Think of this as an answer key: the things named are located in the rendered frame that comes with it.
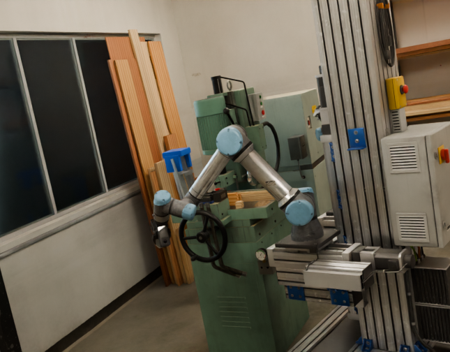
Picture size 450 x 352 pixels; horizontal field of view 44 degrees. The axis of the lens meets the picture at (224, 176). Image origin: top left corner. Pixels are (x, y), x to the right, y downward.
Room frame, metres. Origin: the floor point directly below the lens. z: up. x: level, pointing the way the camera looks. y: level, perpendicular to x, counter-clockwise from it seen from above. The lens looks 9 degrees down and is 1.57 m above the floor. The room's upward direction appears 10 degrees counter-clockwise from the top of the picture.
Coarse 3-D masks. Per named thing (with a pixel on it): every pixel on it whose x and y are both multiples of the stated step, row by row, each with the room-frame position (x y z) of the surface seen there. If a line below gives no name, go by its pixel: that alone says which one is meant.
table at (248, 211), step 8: (272, 200) 2.95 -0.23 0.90; (232, 208) 2.95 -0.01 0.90; (240, 208) 2.91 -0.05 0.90; (248, 208) 2.88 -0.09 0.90; (256, 208) 2.86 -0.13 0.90; (264, 208) 2.83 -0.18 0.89; (272, 208) 2.89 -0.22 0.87; (232, 216) 2.93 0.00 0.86; (240, 216) 2.90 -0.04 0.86; (248, 216) 2.88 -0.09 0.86; (256, 216) 2.86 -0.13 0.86; (264, 216) 2.84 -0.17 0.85; (200, 224) 2.91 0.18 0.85; (208, 224) 2.89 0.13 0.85; (216, 224) 2.87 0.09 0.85; (224, 224) 2.85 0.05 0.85
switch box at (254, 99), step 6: (252, 96) 3.29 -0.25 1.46; (258, 96) 3.30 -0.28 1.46; (252, 102) 3.29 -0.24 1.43; (258, 102) 3.29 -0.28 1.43; (252, 108) 3.30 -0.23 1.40; (258, 108) 3.28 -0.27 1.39; (252, 114) 3.30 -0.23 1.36; (258, 114) 3.28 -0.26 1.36; (264, 114) 3.35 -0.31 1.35; (258, 120) 3.29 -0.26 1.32
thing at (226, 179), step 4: (228, 172) 3.15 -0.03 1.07; (232, 172) 3.16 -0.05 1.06; (220, 176) 3.07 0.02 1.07; (224, 176) 3.06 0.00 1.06; (228, 176) 3.11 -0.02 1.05; (216, 180) 3.09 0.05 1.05; (220, 180) 3.07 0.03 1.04; (224, 180) 3.06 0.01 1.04; (228, 180) 3.10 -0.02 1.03; (232, 180) 3.14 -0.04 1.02; (216, 184) 3.09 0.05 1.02; (220, 184) 3.07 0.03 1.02; (224, 184) 3.06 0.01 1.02; (228, 184) 3.09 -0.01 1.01; (216, 188) 3.09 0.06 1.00; (224, 188) 3.11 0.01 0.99
